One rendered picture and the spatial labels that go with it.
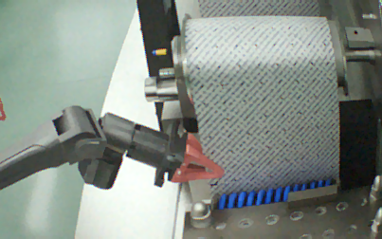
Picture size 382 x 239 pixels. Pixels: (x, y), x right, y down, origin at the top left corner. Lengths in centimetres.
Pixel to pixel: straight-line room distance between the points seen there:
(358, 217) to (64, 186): 208
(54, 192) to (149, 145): 191
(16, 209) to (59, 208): 24
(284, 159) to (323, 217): 14
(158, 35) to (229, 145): 36
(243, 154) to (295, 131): 9
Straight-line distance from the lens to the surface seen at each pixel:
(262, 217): 123
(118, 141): 121
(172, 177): 124
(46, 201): 305
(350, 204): 122
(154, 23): 150
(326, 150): 124
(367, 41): 117
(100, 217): 149
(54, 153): 117
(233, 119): 120
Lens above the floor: 185
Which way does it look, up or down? 34 degrees down
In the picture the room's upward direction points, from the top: 10 degrees counter-clockwise
